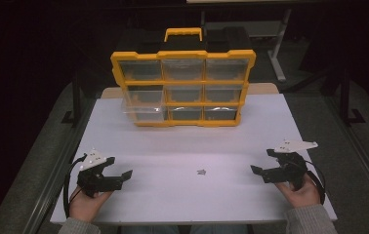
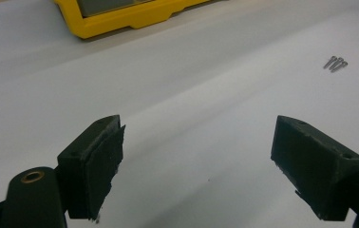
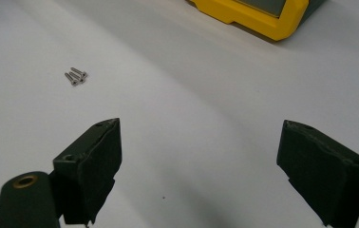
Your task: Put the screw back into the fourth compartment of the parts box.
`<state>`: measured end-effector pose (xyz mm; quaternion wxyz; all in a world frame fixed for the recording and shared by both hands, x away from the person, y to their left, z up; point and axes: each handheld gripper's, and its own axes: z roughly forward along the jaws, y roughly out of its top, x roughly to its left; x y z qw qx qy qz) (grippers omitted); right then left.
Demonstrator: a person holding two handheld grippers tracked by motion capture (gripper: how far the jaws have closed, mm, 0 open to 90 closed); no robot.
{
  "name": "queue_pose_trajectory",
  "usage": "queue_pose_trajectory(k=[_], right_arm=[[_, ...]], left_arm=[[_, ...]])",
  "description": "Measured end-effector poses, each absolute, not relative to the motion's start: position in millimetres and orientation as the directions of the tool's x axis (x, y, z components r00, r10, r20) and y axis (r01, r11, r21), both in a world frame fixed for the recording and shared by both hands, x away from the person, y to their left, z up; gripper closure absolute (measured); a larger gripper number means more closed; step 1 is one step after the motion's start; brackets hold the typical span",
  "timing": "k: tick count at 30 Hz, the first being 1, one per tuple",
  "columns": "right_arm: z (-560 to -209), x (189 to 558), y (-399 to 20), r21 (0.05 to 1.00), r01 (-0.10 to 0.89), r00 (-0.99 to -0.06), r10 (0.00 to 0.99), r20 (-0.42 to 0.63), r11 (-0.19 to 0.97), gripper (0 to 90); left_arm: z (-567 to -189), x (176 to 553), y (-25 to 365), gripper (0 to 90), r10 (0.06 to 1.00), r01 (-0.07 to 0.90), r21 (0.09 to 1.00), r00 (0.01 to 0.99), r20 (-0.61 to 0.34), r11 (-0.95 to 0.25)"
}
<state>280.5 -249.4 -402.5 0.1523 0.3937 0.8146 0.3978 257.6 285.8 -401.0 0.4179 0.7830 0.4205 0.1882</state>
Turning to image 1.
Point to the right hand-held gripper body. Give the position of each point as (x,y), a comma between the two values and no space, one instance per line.
(291,170)

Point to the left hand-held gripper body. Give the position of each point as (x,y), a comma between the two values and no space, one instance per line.
(90,180)

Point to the pulled-out clear plastic drawer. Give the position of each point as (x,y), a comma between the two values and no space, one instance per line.
(143,112)

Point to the small metal screw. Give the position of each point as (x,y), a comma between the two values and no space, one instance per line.
(201,172)

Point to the yellow organizer with clear drawers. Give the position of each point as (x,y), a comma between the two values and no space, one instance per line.
(183,82)

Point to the person's left hand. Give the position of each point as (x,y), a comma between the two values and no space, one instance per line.
(83,208)

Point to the person's right hand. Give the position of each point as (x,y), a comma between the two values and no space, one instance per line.
(304,198)

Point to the person's left leg in jeans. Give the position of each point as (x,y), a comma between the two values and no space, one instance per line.
(150,229)

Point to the person's leg in jeans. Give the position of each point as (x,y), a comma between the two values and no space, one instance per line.
(150,229)
(220,229)

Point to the person's right leg in jeans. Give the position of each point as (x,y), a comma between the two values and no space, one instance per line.
(220,229)

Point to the black metal stand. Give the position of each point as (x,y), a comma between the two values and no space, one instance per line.
(76,97)
(346,97)

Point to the grey table with metal leg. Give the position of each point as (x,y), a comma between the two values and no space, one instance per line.
(278,48)

